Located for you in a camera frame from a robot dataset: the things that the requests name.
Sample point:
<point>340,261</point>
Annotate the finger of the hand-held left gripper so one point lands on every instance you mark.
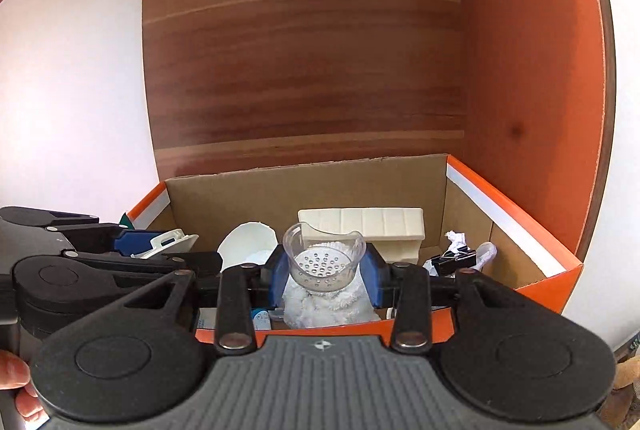
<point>135,241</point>
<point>100,267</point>

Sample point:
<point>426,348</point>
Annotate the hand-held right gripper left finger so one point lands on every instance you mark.
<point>277,270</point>

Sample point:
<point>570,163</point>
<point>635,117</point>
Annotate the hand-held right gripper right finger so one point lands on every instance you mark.
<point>371,275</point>

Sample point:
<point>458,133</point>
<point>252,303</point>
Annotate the white plastic holder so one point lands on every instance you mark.
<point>175,242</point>

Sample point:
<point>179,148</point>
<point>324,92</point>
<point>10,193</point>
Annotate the white paper cup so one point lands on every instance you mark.
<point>245,245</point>

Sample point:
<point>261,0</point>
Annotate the clear plastic strainer cup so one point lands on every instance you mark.
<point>320,265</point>

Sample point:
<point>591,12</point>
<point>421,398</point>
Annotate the cream plastic box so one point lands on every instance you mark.
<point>370,225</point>

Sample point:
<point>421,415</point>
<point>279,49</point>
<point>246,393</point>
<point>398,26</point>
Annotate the small white blue tube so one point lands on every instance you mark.
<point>261,321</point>

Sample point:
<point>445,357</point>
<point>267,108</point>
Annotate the white towel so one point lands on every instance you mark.
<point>325,310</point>

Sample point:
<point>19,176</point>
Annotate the black binder clip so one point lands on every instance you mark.
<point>450,262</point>

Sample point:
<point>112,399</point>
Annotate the white paper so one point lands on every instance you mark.
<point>456,241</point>

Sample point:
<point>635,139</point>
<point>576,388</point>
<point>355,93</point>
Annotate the orange cardboard box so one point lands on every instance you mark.
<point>555,290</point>

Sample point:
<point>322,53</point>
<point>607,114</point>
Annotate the person's left hand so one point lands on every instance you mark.
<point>12,375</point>

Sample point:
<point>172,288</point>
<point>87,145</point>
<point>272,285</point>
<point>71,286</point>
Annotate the wood grain board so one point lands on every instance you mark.
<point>300,60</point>

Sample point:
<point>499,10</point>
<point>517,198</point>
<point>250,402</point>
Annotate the brown wooden cabinet frame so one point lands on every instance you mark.
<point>540,60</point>

